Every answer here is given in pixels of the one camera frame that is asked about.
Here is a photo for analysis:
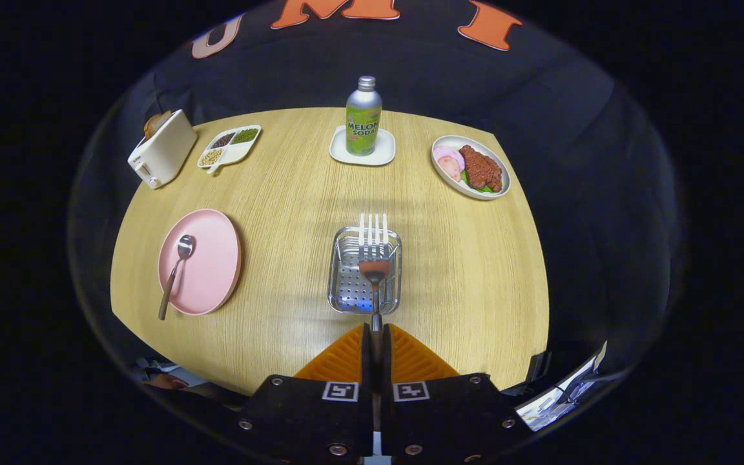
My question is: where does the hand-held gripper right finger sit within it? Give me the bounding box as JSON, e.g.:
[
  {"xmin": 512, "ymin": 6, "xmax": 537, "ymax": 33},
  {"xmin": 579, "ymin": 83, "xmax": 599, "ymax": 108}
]
[{"xmin": 382, "ymin": 322, "xmax": 528, "ymax": 464}]

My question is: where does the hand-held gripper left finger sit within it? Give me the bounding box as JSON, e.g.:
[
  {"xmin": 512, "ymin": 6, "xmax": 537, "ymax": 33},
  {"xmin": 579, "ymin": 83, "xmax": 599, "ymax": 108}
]
[{"xmin": 233, "ymin": 322, "xmax": 374, "ymax": 464}]

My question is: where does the wooden handled fork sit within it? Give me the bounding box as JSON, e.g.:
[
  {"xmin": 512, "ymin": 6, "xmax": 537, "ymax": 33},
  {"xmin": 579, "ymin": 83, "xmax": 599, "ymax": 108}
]
[{"xmin": 357, "ymin": 212, "xmax": 391, "ymax": 388}]

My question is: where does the wooden handled spoon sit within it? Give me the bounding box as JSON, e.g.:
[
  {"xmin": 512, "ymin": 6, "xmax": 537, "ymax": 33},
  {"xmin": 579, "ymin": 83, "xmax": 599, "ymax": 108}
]
[{"xmin": 158, "ymin": 234, "xmax": 195, "ymax": 321}]

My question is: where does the pink round plate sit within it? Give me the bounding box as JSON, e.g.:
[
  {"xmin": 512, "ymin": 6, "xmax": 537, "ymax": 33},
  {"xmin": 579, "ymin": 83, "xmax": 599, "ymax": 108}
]
[{"xmin": 157, "ymin": 208, "xmax": 243, "ymax": 316}]

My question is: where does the green lettuce leaf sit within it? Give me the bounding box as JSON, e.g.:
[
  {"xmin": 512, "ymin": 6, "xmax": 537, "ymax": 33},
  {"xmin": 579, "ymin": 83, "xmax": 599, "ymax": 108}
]
[{"xmin": 460, "ymin": 169, "xmax": 495, "ymax": 194}]

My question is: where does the brown fried meat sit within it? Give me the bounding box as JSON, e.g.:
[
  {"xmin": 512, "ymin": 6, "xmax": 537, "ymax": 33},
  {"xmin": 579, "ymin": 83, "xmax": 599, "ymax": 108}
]
[{"xmin": 459, "ymin": 144, "xmax": 503, "ymax": 192}]

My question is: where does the white square coaster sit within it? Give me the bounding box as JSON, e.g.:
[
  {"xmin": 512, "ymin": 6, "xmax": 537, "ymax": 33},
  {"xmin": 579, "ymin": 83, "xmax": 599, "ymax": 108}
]
[{"xmin": 329, "ymin": 125, "xmax": 397, "ymax": 167}]

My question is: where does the white oval food plate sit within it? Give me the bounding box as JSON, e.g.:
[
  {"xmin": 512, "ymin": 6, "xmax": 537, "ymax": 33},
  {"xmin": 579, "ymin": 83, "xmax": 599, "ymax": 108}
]
[{"xmin": 431, "ymin": 135, "xmax": 512, "ymax": 201}]

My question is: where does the white divided bean tray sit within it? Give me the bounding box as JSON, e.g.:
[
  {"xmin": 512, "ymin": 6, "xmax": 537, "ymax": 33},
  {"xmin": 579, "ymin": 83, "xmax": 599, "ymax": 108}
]
[{"xmin": 197, "ymin": 125, "xmax": 262, "ymax": 175}]

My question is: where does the white toaster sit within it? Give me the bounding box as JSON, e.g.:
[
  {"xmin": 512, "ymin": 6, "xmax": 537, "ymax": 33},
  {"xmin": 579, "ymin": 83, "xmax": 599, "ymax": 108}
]
[{"xmin": 127, "ymin": 108, "xmax": 198, "ymax": 190}]

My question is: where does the green soda bottle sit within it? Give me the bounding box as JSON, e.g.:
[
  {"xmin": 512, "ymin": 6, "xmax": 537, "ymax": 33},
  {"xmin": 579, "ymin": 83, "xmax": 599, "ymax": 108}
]
[{"xmin": 346, "ymin": 76, "xmax": 383, "ymax": 156}]

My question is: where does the toast slice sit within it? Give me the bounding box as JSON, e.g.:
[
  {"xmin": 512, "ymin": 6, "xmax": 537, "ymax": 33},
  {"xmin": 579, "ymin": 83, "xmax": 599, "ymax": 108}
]
[{"xmin": 143, "ymin": 110, "xmax": 172, "ymax": 139}]

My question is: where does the metal wire basket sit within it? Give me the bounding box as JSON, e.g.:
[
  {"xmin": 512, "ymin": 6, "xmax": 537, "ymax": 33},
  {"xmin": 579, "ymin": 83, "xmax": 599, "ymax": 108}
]
[{"xmin": 327, "ymin": 226, "xmax": 403, "ymax": 315}]

